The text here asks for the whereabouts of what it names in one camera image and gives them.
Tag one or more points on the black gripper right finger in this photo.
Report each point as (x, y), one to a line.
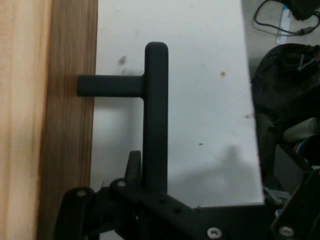
(297, 220)

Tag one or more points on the black office chair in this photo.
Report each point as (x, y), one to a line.
(280, 87)

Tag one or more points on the white blue paper sheet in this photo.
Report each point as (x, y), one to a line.
(283, 30)

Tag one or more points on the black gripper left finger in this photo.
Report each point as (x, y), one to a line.
(150, 207)

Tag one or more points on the wooden cabinet door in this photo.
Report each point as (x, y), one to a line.
(62, 125)

